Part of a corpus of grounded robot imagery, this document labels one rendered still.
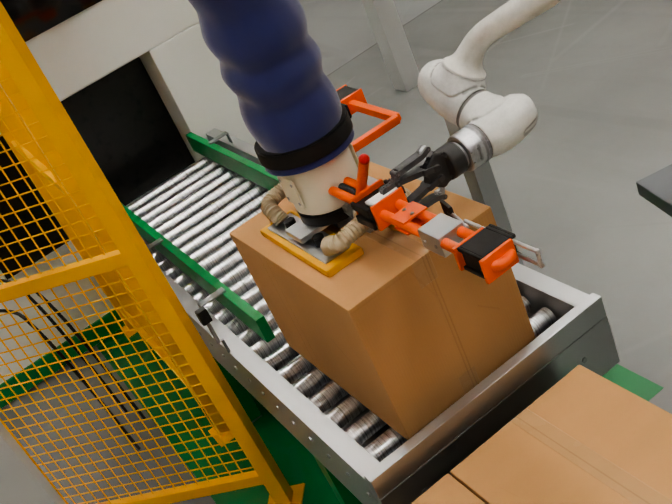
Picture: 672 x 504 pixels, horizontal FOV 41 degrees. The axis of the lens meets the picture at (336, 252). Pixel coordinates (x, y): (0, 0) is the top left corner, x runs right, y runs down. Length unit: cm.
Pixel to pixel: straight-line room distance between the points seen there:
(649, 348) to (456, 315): 105
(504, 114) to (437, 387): 62
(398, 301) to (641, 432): 56
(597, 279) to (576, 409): 127
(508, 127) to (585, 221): 164
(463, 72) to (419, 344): 60
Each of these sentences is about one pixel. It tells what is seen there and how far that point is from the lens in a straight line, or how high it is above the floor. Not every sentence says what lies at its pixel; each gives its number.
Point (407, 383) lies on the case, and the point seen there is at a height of 70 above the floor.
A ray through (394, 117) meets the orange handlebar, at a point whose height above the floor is 109.
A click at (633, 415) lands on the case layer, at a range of 199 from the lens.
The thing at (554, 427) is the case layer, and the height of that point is 54.
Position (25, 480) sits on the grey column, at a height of 68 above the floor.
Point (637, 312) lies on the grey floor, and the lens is 308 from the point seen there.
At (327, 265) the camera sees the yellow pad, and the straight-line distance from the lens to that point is 197.
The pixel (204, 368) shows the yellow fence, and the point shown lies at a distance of 256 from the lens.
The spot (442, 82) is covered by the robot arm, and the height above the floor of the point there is 119.
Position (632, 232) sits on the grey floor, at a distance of 344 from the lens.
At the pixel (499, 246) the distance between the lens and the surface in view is 157.
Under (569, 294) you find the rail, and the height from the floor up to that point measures 60.
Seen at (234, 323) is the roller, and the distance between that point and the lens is 276.
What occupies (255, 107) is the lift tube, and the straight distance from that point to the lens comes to 193.
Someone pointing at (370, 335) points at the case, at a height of 86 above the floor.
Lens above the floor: 197
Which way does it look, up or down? 30 degrees down
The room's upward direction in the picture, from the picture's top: 25 degrees counter-clockwise
